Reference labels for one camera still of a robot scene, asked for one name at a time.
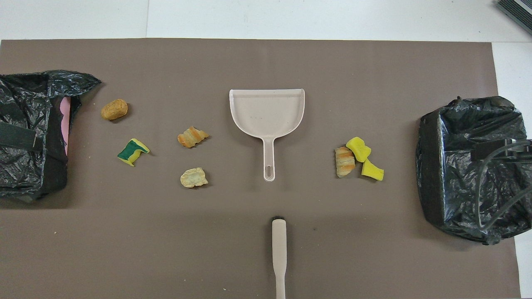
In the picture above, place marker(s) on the black plastic trash bag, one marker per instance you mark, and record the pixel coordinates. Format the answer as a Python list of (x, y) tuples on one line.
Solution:
[(25, 174)]

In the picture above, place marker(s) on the brown oval toy bread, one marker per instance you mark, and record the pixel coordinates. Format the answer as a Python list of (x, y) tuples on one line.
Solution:
[(114, 109)]

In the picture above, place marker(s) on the beige hand brush black bristles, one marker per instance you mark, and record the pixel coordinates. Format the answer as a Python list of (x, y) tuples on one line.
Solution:
[(279, 241)]

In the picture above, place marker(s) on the orange striped toy croissant piece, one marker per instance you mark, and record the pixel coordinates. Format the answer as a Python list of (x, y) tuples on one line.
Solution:
[(192, 137)]

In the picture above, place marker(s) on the notched yellow sponge piece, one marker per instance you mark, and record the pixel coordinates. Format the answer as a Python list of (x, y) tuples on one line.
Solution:
[(373, 171)]

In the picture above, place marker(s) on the green yellow sponge piece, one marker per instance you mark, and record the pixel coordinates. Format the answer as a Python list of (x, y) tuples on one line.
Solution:
[(132, 153)]

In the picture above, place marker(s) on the left black bag bin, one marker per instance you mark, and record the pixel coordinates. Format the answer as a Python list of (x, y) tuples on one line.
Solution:
[(449, 166)]

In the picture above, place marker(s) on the chunky yellow sponge piece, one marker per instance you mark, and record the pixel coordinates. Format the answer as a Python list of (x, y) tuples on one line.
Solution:
[(358, 148)]

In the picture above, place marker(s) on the dark grey ribbed device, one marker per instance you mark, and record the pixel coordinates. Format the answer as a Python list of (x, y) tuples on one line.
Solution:
[(519, 10)]

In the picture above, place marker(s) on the beige plastic dustpan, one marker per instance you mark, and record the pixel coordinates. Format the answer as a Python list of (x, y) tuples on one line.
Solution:
[(266, 112)]

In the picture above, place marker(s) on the pale yellow sponge scrap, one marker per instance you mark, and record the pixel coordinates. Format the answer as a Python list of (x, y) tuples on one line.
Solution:
[(193, 177)]

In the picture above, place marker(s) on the brown paper table mat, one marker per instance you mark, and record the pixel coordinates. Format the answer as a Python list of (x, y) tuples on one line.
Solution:
[(208, 249)]

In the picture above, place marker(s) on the pink plastic bin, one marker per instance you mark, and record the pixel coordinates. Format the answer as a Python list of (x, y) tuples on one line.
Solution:
[(65, 120)]

